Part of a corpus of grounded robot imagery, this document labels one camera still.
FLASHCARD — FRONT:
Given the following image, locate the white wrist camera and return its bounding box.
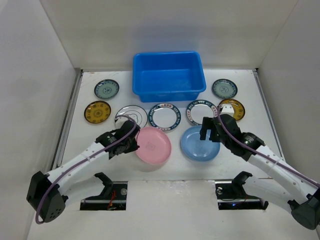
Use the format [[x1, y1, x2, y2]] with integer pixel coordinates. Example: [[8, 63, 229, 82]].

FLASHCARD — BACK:
[[114, 116, 128, 129], [219, 104, 235, 118]]

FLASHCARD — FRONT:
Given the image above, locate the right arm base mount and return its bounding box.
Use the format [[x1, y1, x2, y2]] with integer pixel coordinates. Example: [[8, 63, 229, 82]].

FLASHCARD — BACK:
[[215, 171, 269, 211]]

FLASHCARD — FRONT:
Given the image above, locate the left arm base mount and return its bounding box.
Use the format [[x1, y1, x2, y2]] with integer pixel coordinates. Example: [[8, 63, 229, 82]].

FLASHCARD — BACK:
[[79, 172, 128, 211]]

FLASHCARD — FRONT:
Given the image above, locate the blue plastic bin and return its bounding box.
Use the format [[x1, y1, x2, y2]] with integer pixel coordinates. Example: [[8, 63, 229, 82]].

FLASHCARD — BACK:
[[132, 51, 207, 103]]

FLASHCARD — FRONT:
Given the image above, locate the green rim plate left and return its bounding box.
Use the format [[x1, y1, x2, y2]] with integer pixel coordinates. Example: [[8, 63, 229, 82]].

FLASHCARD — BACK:
[[148, 102, 182, 132]]

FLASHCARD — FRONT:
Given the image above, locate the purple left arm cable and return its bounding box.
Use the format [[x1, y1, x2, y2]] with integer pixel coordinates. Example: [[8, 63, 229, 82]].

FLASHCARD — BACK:
[[34, 114, 141, 224]]

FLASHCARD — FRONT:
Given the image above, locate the celadon blue pattern plate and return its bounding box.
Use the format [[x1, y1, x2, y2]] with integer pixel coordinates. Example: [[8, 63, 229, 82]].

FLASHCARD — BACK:
[[211, 78, 238, 100], [94, 79, 120, 100]]

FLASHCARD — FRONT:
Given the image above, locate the celadon blue pattern plate right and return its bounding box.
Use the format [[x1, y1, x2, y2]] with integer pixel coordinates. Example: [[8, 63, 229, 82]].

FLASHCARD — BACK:
[[211, 78, 238, 100]]

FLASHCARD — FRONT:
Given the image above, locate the white plate thin green rim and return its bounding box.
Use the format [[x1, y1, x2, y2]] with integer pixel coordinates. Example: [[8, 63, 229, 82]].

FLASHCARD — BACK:
[[115, 105, 148, 128]]

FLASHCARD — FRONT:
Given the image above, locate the yellow patterned plate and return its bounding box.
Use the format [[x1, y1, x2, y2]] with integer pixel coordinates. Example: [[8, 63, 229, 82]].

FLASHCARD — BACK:
[[83, 100, 112, 124], [219, 98, 246, 121]]

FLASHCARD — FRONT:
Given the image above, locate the celadon blue pattern plate left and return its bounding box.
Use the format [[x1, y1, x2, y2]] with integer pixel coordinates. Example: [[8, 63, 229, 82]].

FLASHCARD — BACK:
[[94, 79, 120, 100]]

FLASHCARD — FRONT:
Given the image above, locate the light blue plastic plate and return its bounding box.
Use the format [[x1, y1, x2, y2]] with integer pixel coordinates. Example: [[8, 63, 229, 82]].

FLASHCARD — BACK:
[[180, 125, 221, 162]]

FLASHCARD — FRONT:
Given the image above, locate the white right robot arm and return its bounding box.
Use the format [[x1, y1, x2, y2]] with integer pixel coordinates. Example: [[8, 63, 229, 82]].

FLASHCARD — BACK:
[[199, 114, 320, 230]]

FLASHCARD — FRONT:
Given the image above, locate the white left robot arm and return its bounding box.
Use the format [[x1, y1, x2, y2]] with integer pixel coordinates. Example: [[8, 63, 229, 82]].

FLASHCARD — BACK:
[[26, 117, 141, 225]]

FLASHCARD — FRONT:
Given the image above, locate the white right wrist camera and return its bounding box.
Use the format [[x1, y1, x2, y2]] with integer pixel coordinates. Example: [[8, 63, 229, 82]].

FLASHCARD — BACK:
[[219, 104, 235, 118]]

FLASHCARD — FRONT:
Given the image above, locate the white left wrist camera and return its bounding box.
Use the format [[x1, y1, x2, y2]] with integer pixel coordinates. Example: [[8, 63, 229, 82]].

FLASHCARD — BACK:
[[114, 116, 128, 129]]

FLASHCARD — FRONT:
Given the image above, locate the pink plastic plate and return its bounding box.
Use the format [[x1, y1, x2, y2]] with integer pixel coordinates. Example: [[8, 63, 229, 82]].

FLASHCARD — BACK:
[[135, 127, 172, 165]]

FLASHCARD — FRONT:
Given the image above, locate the yellow patterned plate right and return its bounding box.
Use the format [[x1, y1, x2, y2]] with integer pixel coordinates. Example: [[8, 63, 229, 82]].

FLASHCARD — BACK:
[[219, 98, 246, 121]]

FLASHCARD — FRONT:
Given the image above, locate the yellow patterned plate left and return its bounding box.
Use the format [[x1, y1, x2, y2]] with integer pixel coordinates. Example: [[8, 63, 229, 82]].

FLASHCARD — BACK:
[[83, 100, 112, 124]]

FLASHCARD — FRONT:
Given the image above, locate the green rim plate right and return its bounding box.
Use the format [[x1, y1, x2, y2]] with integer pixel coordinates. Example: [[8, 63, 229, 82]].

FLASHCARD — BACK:
[[186, 99, 218, 126]]

